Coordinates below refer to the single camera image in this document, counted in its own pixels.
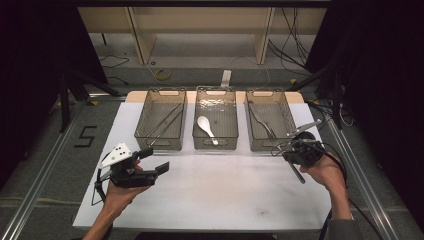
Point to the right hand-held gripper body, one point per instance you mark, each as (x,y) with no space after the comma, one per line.
(310,151)

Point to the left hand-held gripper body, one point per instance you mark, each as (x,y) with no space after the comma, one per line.
(131,178)

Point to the smoky clear plastic bin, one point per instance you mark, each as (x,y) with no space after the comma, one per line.
(160,141)
(283,113)
(226,126)

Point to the dark metal chopstick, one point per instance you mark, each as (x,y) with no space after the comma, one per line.
(165,128)
(164,120)

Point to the person's left hand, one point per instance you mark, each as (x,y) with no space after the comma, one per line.
(118,198)

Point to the person's right hand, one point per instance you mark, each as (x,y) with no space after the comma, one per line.
(328,176)

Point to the black metal stand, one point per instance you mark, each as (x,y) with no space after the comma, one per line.
(64,100)
(337,100)

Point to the white power strip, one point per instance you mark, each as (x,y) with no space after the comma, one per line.
(226,78)

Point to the black curtain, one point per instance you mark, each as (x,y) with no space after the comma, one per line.
(26,66)
(393,83)

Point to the beige wooden shelf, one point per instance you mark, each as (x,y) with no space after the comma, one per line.
(200,20)

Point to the short aluminium rail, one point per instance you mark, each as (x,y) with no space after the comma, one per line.
(106,96)

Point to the aluminium floor rail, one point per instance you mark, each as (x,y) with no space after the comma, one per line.
(369,196)
(26,203)

